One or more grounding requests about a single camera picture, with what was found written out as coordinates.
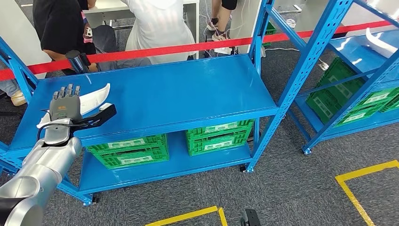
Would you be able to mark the grey chair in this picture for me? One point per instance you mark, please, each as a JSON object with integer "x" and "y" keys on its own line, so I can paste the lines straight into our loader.
{"x": 104, "y": 40}

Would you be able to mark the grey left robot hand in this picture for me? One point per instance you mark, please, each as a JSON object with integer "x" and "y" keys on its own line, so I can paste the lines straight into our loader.
{"x": 65, "y": 107}

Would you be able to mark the red barrier belt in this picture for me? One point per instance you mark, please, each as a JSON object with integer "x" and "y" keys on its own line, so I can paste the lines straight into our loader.
{"x": 156, "y": 51}

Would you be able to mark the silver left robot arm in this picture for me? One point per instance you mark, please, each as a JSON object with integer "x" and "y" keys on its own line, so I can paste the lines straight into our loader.
{"x": 46, "y": 165}

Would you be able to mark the white curved plastic part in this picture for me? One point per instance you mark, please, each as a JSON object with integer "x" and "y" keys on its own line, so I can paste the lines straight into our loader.
{"x": 93, "y": 98}
{"x": 378, "y": 43}

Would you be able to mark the white power strip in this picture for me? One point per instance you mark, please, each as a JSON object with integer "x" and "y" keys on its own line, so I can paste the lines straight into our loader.
{"x": 323, "y": 65}

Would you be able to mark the person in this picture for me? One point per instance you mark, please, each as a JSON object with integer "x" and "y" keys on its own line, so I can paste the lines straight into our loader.
{"x": 17, "y": 99}
{"x": 59, "y": 25}
{"x": 159, "y": 28}
{"x": 221, "y": 18}

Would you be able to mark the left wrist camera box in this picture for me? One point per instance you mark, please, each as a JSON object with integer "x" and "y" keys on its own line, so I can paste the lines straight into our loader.
{"x": 99, "y": 117}

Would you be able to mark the green plastic crate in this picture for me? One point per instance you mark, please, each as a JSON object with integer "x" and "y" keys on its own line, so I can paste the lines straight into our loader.
{"x": 270, "y": 29}
{"x": 124, "y": 144}
{"x": 375, "y": 98}
{"x": 218, "y": 145}
{"x": 353, "y": 118}
{"x": 221, "y": 128}
{"x": 134, "y": 159}
{"x": 391, "y": 106}

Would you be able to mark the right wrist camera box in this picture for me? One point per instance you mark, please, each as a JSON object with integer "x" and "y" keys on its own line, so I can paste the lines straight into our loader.
{"x": 251, "y": 218}

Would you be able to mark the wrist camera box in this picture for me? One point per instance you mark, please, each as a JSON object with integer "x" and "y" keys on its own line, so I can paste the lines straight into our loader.
{"x": 99, "y": 117}
{"x": 251, "y": 218}

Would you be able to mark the blue metal shelf rack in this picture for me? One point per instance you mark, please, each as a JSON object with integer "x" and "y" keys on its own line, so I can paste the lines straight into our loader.
{"x": 174, "y": 93}
{"x": 352, "y": 50}

